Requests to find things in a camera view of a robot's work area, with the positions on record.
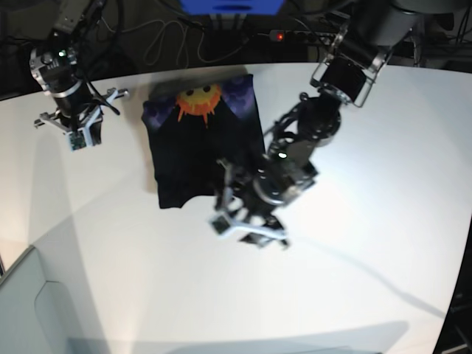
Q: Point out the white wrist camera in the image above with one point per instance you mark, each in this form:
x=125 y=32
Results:
x=222 y=226
x=79 y=139

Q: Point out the black power strip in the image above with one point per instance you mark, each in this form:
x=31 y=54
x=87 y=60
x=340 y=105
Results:
x=300 y=37

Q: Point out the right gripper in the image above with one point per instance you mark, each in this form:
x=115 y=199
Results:
x=89 y=117

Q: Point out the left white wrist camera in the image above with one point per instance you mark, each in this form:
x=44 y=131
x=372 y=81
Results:
x=222 y=226

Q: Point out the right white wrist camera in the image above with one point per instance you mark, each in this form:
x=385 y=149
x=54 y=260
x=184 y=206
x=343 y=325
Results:
x=79 y=139

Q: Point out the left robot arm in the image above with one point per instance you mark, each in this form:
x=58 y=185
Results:
x=354 y=59

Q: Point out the black T-shirt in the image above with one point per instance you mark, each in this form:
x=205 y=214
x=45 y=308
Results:
x=191 y=131

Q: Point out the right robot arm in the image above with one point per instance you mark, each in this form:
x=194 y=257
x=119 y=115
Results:
x=57 y=65

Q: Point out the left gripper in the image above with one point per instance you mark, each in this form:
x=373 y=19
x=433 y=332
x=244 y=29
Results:
x=237 y=200

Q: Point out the blue box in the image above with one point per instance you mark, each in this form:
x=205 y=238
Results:
x=248 y=7

